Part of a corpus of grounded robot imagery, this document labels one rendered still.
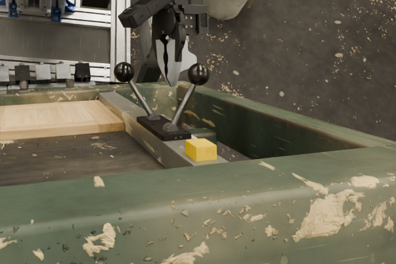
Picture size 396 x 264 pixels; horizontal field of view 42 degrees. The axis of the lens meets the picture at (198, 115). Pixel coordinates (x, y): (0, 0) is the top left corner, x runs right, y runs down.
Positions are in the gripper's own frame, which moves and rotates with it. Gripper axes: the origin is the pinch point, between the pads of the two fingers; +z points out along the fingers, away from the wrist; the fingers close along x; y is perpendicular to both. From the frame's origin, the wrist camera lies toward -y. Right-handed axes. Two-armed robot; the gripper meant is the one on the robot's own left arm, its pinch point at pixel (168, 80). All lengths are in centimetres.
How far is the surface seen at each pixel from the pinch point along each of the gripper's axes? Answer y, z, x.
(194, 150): -14.5, 6.8, -26.0
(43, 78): 7, 5, 77
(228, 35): 135, -6, 133
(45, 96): 0, 8, 60
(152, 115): -3.9, 6.3, 0.0
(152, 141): -8.7, 9.3, -7.2
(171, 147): -12.2, 8.1, -17.4
